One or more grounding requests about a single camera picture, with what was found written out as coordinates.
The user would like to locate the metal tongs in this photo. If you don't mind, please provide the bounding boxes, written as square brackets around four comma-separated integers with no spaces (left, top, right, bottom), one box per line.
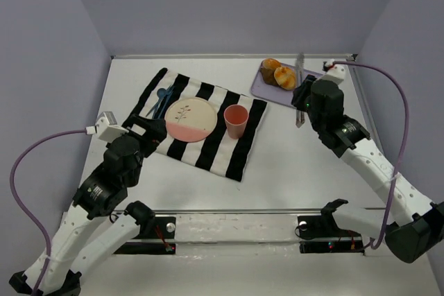
[295,52,305,128]

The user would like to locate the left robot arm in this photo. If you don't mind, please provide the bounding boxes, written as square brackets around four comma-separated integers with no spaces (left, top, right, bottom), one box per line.
[9,112,167,295]

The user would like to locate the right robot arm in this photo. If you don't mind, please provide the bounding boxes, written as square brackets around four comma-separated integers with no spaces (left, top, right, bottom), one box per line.
[291,75,443,263]

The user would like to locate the glazed round bun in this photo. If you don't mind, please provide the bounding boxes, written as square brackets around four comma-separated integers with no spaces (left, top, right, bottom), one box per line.
[273,67,297,91]

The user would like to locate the lavender tray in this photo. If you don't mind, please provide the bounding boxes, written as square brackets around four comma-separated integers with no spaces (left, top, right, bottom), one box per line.
[250,62,329,108]

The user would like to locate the blue knife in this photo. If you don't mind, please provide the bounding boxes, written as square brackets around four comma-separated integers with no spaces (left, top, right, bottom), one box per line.
[155,92,174,119]

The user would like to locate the cream and pink plate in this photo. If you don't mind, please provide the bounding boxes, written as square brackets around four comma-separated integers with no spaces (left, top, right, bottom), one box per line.
[164,97,218,143]

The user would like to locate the blue spoon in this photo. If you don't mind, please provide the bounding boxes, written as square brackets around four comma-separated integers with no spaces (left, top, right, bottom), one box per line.
[146,88,167,119]

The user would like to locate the dark brown pastry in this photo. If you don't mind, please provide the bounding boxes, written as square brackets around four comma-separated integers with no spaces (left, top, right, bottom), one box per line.
[260,68,278,87]

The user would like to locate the blue fork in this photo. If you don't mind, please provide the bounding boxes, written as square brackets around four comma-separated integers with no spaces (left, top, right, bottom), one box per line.
[146,85,174,119]

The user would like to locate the top glazed bun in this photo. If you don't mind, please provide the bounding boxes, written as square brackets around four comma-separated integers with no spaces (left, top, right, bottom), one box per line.
[262,58,282,71]

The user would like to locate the pink cup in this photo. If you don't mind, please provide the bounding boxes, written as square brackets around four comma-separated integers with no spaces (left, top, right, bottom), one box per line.
[223,105,249,139]

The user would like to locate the black white striped placemat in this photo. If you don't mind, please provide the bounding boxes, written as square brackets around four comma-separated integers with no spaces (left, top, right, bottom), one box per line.
[130,68,267,182]

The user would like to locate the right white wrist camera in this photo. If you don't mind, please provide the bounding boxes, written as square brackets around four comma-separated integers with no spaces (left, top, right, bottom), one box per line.
[321,59,346,85]

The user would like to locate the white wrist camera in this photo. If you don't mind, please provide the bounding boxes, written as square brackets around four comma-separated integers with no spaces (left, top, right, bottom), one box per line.
[321,59,346,85]
[94,111,128,143]

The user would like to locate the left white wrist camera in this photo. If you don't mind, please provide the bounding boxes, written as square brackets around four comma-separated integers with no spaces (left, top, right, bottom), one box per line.
[94,111,128,143]

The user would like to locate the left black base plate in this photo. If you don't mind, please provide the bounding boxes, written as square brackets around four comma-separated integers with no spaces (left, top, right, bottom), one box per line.
[114,216,176,255]

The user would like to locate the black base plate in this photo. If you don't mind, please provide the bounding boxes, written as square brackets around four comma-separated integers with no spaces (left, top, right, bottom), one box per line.
[294,215,366,254]
[114,216,176,255]

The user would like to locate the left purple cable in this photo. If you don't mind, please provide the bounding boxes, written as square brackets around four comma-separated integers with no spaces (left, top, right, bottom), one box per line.
[9,127,96,293]

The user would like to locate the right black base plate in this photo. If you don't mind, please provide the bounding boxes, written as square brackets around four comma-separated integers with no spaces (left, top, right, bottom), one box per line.
[294,215,366,254]

